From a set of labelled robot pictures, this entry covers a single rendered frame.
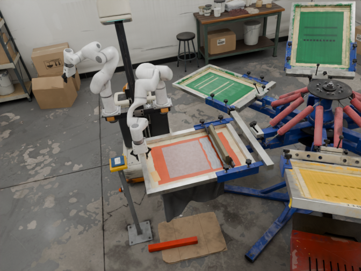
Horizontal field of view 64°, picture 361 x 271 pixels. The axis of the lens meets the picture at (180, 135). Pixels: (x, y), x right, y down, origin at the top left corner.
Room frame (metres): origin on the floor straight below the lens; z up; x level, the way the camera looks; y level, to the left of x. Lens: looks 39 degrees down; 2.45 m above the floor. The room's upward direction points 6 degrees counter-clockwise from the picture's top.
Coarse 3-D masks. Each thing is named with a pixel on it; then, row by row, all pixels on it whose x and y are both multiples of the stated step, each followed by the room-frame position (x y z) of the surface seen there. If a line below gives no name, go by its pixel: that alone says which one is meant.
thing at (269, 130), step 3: (264, 129) 1.73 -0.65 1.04; (267, 129) 1.72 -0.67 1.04; (270, 129) 1.72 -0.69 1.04; (264, 132) 1.69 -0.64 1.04; (267, 132) 1.68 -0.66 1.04; (270, 132) 1.68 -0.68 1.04; (273, 132) 1.69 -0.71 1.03; (267, 135) 1.68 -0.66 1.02; (270, 135) 1.68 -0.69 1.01; (273, 135) 1.69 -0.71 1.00; (258, 138) 1.67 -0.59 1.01
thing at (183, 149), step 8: (208, 136) 1.82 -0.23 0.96; (224, 136) 1.80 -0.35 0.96; (168, 144) 1.78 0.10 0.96; (176, 144) 1.77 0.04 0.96; (184, 144) 1.76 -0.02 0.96; (192, 144) 1.75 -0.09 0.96; (200, 144) 1.74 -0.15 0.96; (224, 144) 1.70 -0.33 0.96; (152, 152) 1.70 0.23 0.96; (160, 152) 1.69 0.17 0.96; (168, 152) 1.68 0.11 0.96; (176, 152) 1.67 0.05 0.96; (184, 152) 1.66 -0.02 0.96; (192, 152) 1.65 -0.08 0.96; (200, 152) 1.64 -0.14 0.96; (160, 160) 1.60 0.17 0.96; (168, 160) 1.59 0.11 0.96
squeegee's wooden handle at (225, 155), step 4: (212, 128) 1.79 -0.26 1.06; (212, 132) 1.74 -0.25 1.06; (212, 136) 1.74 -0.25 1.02; (216, 136) 1.69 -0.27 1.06; (216, 140) 1.64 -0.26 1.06; (220, 140) 1.63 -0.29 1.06; (216, 144) 1.64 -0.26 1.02; (220, 144) 1.59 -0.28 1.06; (220, 148) 1.56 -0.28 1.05; (224, 148) 1.54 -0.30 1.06; (220, 152) 1.56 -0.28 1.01; (224, 152) 1.50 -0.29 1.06; (224, 156) 1.48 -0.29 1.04; (228, 156) 1.46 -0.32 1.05; (228, 160) 1.46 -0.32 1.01
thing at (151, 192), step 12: (180, 132) 1.87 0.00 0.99; (192, 132) 1.87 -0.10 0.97; (240, 144) 1.64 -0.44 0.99; (144, 156) 1.63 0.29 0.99; (144, 168) 1.50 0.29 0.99; (192, 180) 1.33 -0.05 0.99; (204, 180) 1.32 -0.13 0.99; (216, 180) 1.34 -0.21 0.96; (156, 192) 1.27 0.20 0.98; (168, 192) 1.28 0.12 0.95
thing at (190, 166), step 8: (216, 152) 1.62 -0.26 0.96; (232, 152) 1.60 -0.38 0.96; (176, 160) 1.58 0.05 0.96; (184, 160) 1.57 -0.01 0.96; (192, 160) 1.56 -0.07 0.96; (200, 160) 1.55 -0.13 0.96; (208, 160) 1.54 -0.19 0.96; (160, 168) 1.52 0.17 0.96; (168, 168) 1.51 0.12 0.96; (176, 168) 1.50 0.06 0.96; (184, 168) 1.49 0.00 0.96; (192, 168) 1.48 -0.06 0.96; (200, 168) 1.47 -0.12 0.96; (208, 168) 1.46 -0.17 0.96; (216, 168) 1.45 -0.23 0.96; (160, 176) 1.44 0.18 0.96; (168, 176) 1.43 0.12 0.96; (176, 176) 1.42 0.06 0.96; (184, 176) 1.41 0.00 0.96; (192, 176) 1.40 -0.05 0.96; (160, 184) 1.36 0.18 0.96
